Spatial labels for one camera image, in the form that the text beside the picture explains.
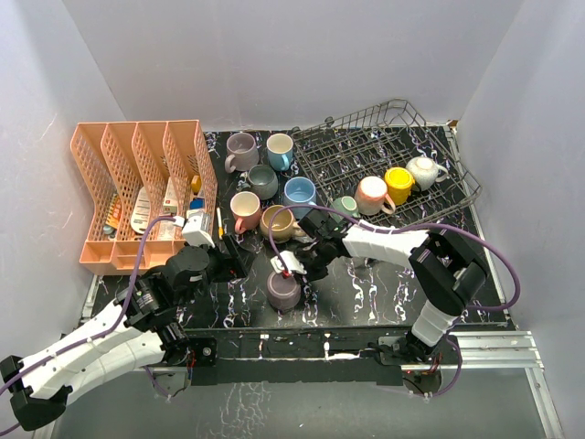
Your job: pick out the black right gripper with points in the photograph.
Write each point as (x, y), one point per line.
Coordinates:
(311, 275)

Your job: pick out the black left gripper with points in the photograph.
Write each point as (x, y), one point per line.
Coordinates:
(236, 262)

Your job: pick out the lavender textured mug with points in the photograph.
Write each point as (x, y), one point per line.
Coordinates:
(283, 293)

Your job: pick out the green teal mug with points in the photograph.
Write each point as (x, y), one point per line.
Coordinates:
(345, 206)

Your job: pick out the peach pink mug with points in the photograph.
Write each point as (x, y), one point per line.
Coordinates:
(372, 197)

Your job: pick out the yellow mug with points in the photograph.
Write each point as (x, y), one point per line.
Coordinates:
(399, 182)

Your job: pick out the white speckled ceramic mug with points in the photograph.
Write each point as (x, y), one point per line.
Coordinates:
(426, 172)

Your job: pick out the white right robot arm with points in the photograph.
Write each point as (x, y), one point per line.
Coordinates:
(448, 270)

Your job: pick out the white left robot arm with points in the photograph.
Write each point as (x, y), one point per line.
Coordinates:
(138, 328)

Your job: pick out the yellow white pen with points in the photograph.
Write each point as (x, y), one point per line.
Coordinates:
(221, 231)

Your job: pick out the pink mug white interior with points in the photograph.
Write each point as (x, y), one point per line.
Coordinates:
(246, 210)

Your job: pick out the light blue ribbed mug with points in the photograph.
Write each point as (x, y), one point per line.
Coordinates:
(300, 193)

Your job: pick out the grey mug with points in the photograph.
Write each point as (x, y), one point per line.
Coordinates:
(262, 181)

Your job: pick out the lilac mug at back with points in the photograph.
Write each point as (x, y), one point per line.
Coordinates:
(242, 153)

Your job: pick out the blue mug white interior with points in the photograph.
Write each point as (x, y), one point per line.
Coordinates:
(280, 151)

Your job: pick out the orange plastic file organizer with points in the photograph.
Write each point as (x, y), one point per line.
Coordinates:
(136, 172)

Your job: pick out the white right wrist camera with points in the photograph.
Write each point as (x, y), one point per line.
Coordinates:
(286, 262)

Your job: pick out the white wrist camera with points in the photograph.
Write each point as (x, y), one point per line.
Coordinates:
(195, 227)
(286, 262)

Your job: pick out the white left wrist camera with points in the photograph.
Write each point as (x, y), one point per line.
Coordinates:
(195, 227)

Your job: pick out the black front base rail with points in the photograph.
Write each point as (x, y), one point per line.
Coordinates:
(307, 355)

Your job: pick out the grey wire dish rack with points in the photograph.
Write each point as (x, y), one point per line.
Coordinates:
(339, 152)

